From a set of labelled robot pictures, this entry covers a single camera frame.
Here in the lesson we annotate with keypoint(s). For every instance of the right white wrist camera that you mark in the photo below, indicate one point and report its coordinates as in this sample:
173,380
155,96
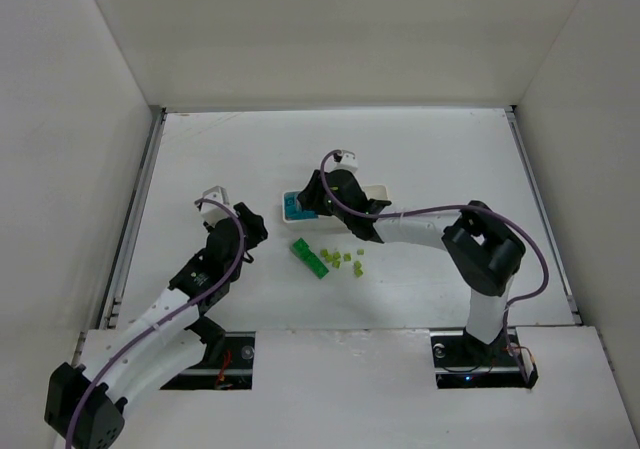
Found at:
345,160

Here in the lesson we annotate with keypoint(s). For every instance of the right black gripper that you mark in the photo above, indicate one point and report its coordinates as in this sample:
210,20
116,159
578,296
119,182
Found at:
310,196

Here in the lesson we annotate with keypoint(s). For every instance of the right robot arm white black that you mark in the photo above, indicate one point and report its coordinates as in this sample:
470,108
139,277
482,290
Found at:
484,250

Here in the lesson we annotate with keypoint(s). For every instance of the green lego brick stack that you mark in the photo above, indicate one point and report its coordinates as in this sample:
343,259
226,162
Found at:
305,255

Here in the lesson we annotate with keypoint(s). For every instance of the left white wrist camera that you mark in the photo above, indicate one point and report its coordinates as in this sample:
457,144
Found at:
213,205

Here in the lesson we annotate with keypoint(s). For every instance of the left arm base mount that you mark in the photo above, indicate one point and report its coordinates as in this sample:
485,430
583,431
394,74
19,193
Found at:
229,369

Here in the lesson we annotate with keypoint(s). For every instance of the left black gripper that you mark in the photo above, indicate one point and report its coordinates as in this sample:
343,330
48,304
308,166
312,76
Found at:
248,224

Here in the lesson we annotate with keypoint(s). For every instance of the teal lego brick stack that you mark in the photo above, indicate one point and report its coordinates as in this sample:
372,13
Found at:
293,210

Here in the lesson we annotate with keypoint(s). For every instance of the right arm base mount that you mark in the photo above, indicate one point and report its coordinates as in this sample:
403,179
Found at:
461,362

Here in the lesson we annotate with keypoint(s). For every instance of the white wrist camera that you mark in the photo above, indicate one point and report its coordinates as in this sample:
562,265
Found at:
345,160
213,205

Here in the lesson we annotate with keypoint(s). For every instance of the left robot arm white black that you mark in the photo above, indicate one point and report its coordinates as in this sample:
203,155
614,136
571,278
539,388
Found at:
87,404

